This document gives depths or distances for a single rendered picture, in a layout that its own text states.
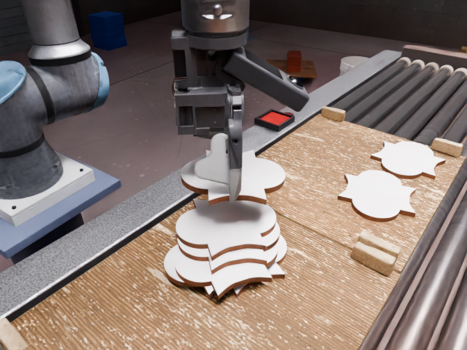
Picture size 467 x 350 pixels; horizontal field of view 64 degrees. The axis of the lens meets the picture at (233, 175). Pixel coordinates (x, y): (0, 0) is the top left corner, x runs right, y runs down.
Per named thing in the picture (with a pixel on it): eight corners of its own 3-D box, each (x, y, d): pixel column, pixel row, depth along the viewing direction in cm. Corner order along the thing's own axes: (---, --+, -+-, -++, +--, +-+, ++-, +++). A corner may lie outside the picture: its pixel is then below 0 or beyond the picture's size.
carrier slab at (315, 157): (217, 189, 73) (216, 182, 72) (318, 119, 100) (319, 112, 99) (398, 278, 55) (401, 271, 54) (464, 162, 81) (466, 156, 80)
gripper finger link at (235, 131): (226, 167, 49) (223, 99, 48) (239, 166, 50) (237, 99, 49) (228, 170, 45) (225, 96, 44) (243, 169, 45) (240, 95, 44)
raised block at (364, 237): (354, 248, 58) (357, 235, 56) (358, 242, 59) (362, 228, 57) (393, 267, 55) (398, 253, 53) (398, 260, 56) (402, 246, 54)
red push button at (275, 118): (258, 123, 98) (258, 119, 97) (271, 116, 102) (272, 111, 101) (277, 130, 95) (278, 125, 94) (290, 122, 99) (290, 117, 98)
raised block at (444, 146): (429, 149, 83) (432, 139, 81) (431, 146, 84) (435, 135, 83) (459, 158, 80) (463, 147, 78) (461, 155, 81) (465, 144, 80)
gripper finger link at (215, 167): (196, 205, 49) (192, 134, 48) (240, 202, 50) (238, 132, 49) (195, 210, 46) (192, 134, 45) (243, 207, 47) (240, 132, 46)
